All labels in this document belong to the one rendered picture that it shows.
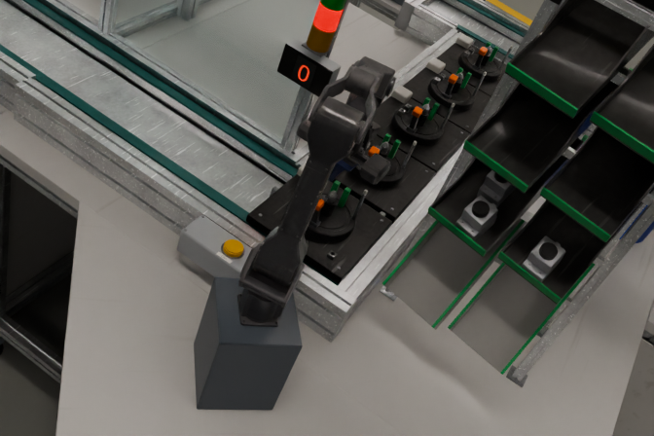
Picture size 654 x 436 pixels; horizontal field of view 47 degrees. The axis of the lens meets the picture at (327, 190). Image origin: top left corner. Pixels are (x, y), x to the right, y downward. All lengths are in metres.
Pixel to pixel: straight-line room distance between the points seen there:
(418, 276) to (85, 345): 0.64
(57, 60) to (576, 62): 1.24
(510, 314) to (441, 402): 0.23
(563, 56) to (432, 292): 0.53
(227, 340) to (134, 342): 0.27
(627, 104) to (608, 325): 0.83
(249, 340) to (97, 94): 0.85
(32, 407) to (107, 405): 1.01
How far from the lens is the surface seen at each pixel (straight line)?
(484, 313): 1.51
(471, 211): 1.34
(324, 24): 1.54
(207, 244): 1.50
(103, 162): 1.69
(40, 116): 1.78
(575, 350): 1.85
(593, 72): 1.27
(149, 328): 1.48
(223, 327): 1.25
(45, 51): 2.00
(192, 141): 1.79
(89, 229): 1.62
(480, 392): 1.63
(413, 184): 1.82
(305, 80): 1.61
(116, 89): 1.90
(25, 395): 2.39
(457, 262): 1.50
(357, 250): 1.58
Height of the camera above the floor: 2.04
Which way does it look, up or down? 39 degrees down
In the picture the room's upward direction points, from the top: 23 degrees clockwise
